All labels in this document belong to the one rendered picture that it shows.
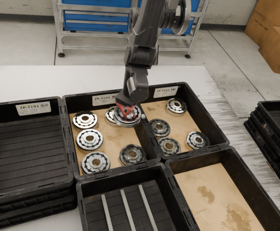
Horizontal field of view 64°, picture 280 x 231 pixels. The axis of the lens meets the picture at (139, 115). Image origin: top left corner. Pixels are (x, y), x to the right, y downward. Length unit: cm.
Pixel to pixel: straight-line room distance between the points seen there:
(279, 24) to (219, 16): 90
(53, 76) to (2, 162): 69
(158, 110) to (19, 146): 62
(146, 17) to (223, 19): 376
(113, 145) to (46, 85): 65
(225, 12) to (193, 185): 365
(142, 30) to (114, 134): 50
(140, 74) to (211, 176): 52
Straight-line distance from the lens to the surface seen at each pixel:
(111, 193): 84
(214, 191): 93
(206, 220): 88
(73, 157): 79
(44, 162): 92
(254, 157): 131
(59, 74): 150
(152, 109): 110
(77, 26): 280
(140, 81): 63
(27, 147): 97
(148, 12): 61
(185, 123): 109
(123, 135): 97
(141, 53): 65
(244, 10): 446
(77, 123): 98
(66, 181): 75
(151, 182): 87
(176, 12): 123
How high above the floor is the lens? 159
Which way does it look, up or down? 46 degrees down
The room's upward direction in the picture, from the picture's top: 11 degrees clockwise
